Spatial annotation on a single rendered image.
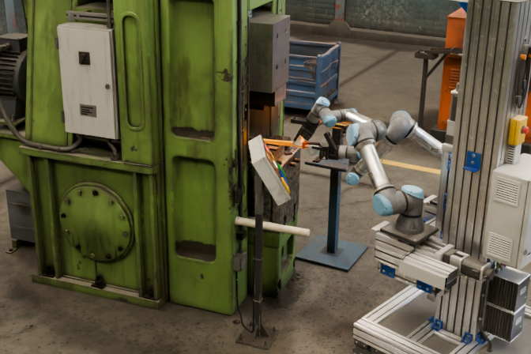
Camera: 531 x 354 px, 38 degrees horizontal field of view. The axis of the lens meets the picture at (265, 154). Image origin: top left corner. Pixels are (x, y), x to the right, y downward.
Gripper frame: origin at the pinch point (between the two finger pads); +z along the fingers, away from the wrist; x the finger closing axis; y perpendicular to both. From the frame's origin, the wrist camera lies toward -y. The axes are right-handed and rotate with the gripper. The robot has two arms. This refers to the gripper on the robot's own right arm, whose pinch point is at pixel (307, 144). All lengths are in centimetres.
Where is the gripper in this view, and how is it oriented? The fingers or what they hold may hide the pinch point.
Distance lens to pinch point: 459.7
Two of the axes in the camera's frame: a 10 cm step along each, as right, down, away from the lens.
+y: 0.1, 9.4, 3.5
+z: -9.4, -1.1, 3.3
